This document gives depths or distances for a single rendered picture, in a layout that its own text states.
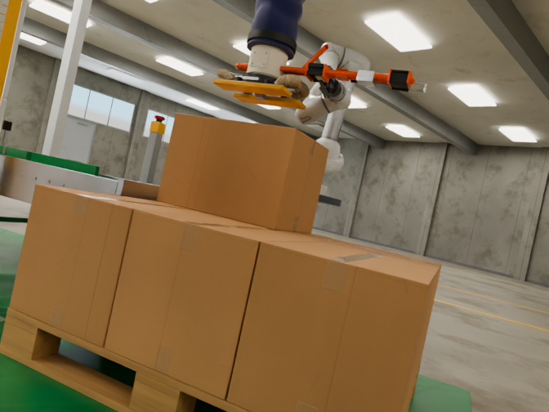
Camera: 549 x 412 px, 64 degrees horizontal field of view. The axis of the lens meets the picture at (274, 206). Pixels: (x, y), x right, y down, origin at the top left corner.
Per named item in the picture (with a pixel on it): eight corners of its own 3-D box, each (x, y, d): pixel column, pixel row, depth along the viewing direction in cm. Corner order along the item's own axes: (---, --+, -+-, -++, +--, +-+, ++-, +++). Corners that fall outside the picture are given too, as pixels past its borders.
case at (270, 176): (156, 200, 194) (175, 113, 194) (207, 208, 230) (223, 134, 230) (274, 230, 168) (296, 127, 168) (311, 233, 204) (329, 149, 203)
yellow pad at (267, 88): (212, 82, 191) (215, 71, 191) (223, 90, 201) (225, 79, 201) (283, 89, 178) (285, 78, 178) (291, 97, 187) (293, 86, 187)
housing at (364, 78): (355, 80, 178) (358, 69, 178) (359, 85, 184) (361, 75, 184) (372, 81, 175) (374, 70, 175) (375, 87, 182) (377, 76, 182)
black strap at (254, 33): (238, 36, 192) (239, 27, 192) (259, 57, 213) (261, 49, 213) (284, 38, 183) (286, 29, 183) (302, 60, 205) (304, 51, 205)
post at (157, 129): (118, 272, 281) (151, 120, 280) (126, 271, 287) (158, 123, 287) (127, 275, 278) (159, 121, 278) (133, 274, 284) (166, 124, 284)
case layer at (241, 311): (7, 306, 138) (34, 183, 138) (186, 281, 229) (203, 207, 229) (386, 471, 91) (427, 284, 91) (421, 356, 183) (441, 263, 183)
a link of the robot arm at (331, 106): (350, 97, 209) (326, 109, 213) (357, 106, 224) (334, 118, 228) (342, 78, 212) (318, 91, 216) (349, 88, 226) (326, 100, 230)
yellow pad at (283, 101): (233, 96, 209) (234, 86, 209) (242, 102, 218) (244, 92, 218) (298, 103, 196) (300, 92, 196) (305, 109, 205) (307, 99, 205)
